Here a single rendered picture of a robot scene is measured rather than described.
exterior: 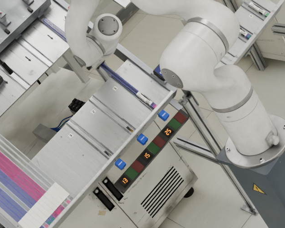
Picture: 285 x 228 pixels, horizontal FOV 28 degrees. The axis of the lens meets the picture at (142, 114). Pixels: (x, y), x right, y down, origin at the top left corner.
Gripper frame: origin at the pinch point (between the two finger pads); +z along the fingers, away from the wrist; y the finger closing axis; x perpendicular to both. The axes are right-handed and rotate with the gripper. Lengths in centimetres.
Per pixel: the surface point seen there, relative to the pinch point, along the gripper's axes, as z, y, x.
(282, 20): 47, -89, 40
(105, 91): -0.4, 6.2, 8.6
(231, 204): 50, -8, 75
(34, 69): 3.5, 15.9, -14.3
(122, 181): -3.6, 25.6, 32.9
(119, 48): -0.5, -8.6, 2.1
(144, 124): -5.6, 7.3, 25.9
